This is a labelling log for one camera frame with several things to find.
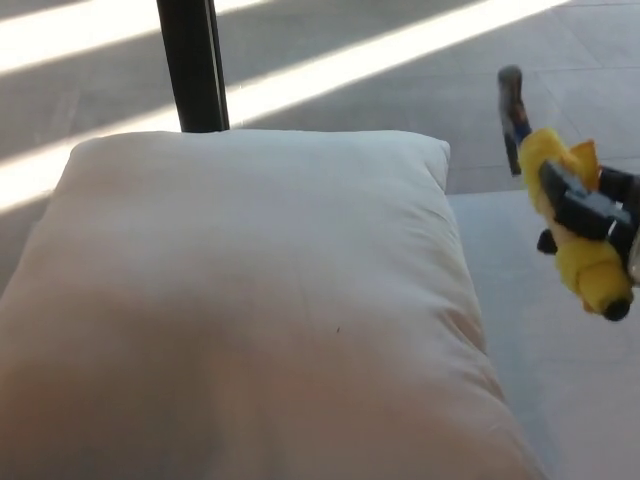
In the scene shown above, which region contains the claw hammer with yellow cloth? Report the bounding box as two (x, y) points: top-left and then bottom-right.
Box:
(496, 63), (637, 323)

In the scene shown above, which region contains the black vertical post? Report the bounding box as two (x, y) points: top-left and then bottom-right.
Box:
(155, 0), (231, 134)

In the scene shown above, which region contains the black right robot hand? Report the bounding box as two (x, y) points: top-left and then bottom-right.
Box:
(536, 160), (640, 267)

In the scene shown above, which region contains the white pillow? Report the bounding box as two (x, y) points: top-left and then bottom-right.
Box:
(0, 128), (547, 480)

